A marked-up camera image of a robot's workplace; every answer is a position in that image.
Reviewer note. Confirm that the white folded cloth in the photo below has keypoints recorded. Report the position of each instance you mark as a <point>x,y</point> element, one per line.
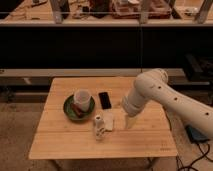
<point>108,118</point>

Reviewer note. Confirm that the white ceramic cup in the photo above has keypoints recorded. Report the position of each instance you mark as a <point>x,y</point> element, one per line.
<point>82,99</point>

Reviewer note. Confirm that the small white bottle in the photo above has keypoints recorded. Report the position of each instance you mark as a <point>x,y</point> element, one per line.
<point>99,127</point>

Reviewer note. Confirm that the green round plate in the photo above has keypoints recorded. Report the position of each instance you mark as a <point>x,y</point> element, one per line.
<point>71,114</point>

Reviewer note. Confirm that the brown object on plate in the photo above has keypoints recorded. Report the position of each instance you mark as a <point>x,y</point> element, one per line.
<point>77,110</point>

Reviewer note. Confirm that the wooden shelf with clutter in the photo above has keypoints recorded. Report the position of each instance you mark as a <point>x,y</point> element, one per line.
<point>109,13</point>

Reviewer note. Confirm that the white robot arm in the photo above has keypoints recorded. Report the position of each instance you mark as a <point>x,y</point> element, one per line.
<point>153,85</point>

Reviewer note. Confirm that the black box on right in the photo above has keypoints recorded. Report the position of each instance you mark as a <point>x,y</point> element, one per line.
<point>198,68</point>

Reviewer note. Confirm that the black rectangular eraser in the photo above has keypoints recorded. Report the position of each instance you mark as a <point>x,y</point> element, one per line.
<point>105,100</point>

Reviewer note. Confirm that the wooden table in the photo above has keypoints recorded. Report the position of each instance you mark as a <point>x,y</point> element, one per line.
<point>59,138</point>

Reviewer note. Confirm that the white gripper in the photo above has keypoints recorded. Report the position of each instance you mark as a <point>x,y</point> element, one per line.
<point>132,105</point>

